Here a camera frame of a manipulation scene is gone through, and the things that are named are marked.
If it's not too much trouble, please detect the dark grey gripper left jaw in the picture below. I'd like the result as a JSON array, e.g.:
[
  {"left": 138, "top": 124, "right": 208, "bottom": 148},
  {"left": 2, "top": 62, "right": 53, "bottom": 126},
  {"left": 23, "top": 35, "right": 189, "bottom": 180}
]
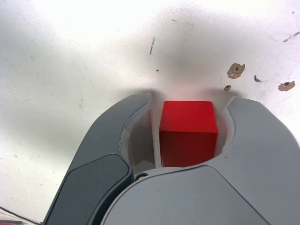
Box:
[{"left": 43, "top": 92, "right": 157, "bottom": 225}]

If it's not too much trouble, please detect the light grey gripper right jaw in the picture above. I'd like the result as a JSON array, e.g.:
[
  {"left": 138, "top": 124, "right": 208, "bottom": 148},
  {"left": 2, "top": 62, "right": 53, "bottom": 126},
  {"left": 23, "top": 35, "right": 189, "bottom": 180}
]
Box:
[{"left": 100, "top": 95, "right": 300, "bottom": 225}]

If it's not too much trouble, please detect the red cube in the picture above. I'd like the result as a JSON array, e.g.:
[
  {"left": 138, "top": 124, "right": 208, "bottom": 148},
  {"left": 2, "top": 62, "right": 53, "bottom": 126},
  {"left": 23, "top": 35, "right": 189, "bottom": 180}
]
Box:
[{"left": 158, "top": 100, "right": 218, "bottom": 168}]

